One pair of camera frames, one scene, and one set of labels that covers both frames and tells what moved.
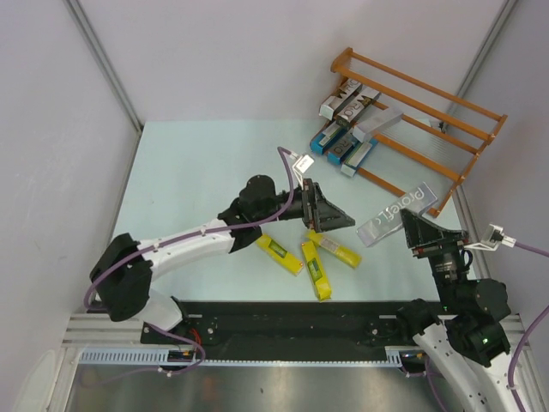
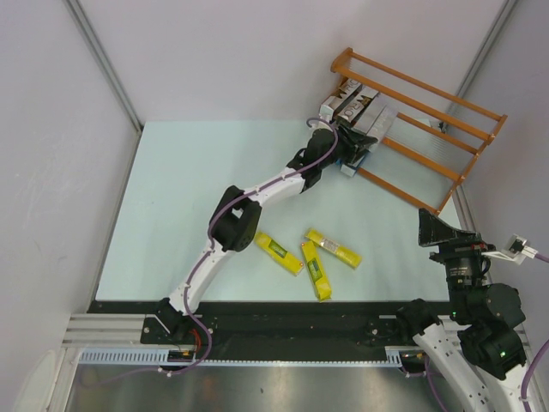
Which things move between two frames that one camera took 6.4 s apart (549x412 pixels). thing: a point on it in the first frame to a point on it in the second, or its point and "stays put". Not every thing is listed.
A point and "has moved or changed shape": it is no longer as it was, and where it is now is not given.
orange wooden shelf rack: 428,155 stays put
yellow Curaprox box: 321,281 stays put
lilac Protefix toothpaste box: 389,221 to 383,124
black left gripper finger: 322,206 to 357,137
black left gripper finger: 328,216 to 357,154
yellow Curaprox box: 348,257 stays put
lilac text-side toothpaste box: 380,122 has moved or changed shape
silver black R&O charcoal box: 328,108 stays put
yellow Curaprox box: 280,255 stays put
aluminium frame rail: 94,330 stays put
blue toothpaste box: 352,163 stays put
